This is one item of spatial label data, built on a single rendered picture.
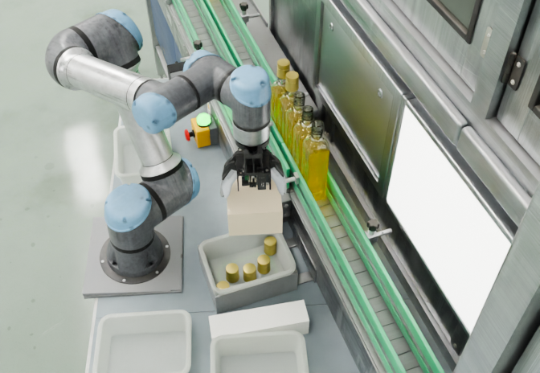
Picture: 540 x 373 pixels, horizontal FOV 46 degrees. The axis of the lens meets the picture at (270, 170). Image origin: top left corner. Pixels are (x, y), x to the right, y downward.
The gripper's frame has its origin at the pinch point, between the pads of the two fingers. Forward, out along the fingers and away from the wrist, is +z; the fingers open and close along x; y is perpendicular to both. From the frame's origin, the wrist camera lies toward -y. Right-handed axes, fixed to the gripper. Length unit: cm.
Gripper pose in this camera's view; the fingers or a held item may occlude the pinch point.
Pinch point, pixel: (253, 191)
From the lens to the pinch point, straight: 146.6
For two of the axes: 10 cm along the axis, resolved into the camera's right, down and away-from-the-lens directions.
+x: 10.0, -0.5, 0.5
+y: 0.7, 7.3, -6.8
